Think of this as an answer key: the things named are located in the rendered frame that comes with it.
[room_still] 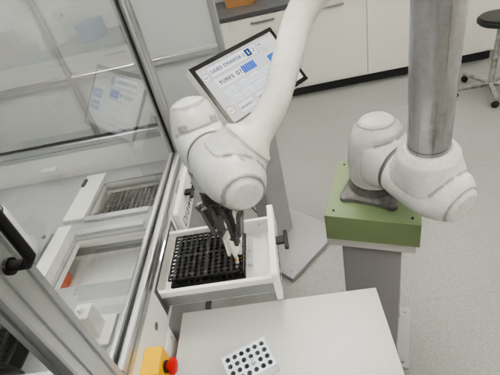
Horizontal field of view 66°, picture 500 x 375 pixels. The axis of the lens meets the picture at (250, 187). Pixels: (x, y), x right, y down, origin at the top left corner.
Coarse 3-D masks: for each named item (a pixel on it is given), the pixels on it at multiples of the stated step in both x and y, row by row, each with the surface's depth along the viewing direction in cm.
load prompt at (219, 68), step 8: (248, 48) 175; (256, 48) 177; (232, 56) 170; (240, 56) 172; (248, 56) 174; (216, 64) 165; (224, 64) 167; (232, 64) 169; (208, 72) 163; (216, 72) 164
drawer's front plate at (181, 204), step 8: (184, 168) 150; (184, 176) 145; (184, 184) 142; (192, 184) 153; (184, 192) 140; (176, 200) 134; (184, 200) 139; (192, 200) 149; (176, 208) 130; (184, 208) 137; (176, 216) 129; (176, 224) 131; (184, 224) 134
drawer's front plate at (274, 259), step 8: (272, 208) 123; (272, 216) 118; (272, 224) 115; (272, 232) 112; (272, 240) 109; (272, 248) 107; (272, 256) 105; (272, 264) 102; (272, 272) 100; (272, 280) 101; (280, 280) 104; (280, 288) 103; (280, 296) 105
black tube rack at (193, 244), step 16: (176, 240) 122; (192, 240) 120; (208, 240) 119; (176, 256) 116; (192, 256) 116; (208, 256) 114; (224, 256) 112; (176, 272) 111; (192, 272) 110; (208, 272) 109; (224, 272) 107; (240, 272) 110
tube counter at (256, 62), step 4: (260, 56) 177; (252, 60) 174; (256, 60) 175; (260, 60) 176; (264, 60) 177; (244, 64) 172; (248, 64) 172; (252, 64) 174; (256, 64) 174; (260, 64) 176; (236, 68) 169; (240, 68) 170; (244, 68) 171; (248, 68) 172; (252, 68) 173; (236, 72) 169; (240, 72) 170; (244, 72) 170; (240, 76) 169
